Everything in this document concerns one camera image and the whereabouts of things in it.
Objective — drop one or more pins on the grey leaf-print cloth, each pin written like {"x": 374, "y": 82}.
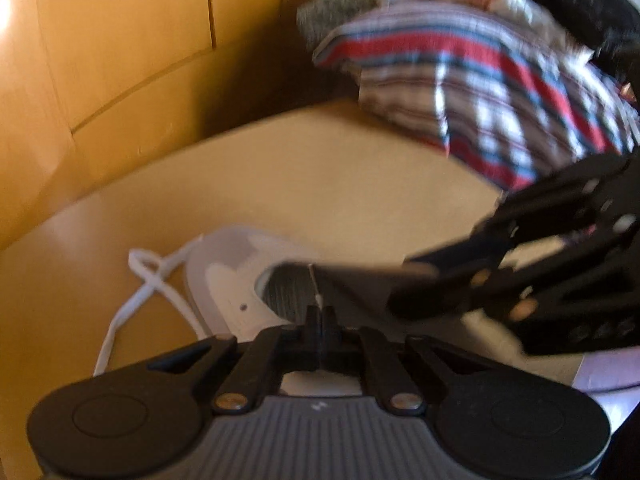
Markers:
{"x": 335, "y": 5}

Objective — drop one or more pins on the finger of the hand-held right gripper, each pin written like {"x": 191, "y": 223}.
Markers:
{"x": 450, "y": 285}
{"x": 565, "y": 200}

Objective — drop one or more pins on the striped blanket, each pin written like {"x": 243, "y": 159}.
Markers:
{"x": 450, "y": 85}

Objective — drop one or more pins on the white sneaker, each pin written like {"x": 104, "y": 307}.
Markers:
{"x": 220, "y": 280}

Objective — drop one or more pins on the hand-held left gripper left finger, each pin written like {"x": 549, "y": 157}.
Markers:
{"x": 312, "y": 330}

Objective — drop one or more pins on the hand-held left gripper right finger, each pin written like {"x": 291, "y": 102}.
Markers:
{"x": 327, "y": 330}

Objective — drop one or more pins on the white shoelace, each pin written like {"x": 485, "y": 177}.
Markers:
{"x": 132, "y": 259}

